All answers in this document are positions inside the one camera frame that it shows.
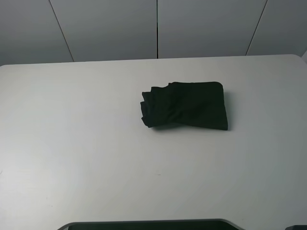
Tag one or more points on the dark robot base panel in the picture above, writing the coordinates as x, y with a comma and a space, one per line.
185, 224

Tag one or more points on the black printed t-shirt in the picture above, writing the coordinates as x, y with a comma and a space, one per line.
195, 104

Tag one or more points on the dark object bottom right corner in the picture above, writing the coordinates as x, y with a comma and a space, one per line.
297, 227

